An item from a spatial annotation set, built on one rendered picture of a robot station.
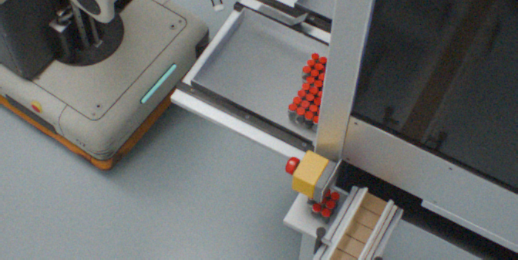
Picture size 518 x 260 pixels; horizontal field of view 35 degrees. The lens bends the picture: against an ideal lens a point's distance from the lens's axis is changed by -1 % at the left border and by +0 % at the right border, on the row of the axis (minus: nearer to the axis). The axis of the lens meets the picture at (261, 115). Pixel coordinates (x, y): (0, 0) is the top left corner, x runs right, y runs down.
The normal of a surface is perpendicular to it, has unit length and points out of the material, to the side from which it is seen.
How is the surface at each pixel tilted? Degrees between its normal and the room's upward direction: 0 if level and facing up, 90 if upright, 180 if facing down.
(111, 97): 0
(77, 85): 0
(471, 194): 90
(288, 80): 0
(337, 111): 90
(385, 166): 90
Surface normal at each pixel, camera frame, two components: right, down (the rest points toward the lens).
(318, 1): 0.01, -0.51
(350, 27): -0.49, 0.75
